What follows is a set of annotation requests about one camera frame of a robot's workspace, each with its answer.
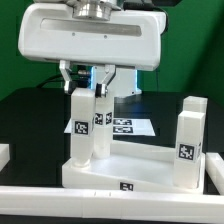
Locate white front rail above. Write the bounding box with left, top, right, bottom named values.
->
left=0, top=186, right=224, bottom=224

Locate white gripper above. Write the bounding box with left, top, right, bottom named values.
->
left=18, top=3, right=166, bottom=98

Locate black cable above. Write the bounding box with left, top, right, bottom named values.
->
left=35, top=74, right=64, bottom=89

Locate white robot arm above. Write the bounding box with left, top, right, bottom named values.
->
left=18, top=0, right=182, bottom=97

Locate white desk tabletop tray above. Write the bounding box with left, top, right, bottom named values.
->
left=62, top=141, right=205, bottom=194

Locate white sheet with markers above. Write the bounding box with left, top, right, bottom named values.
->
left=64, top=118, right=155, bottom=136

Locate white left side block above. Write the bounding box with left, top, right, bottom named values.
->
left=0, top=144, right=10, bottom=172

